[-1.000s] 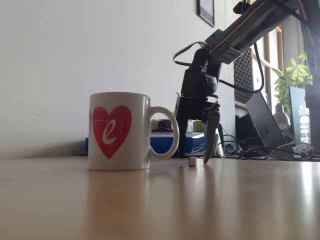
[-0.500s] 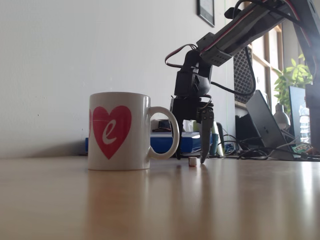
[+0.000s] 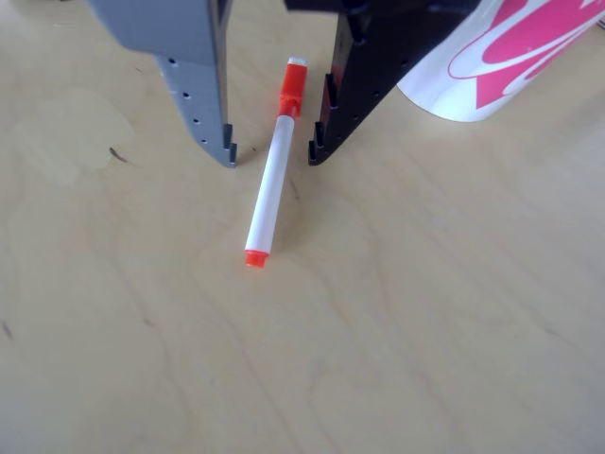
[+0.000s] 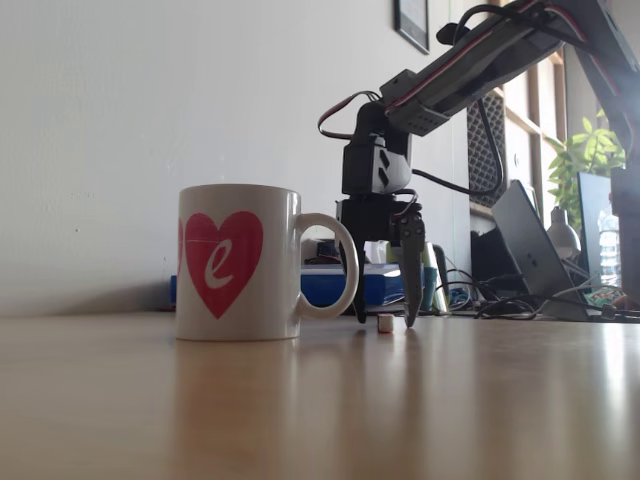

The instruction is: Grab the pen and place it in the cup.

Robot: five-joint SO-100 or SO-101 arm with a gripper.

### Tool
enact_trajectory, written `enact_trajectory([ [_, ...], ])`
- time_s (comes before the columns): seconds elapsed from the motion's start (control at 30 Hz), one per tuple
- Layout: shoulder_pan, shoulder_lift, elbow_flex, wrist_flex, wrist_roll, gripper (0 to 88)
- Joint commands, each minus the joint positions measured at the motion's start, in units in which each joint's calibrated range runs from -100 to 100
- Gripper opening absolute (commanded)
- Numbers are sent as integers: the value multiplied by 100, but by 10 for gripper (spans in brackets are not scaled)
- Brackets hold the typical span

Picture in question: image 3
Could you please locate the white marker pen red cap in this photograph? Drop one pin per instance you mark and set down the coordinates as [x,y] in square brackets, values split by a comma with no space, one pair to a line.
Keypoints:
[274,179]

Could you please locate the white mug red heart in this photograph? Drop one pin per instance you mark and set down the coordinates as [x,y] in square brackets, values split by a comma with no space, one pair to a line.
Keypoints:
[439,85]

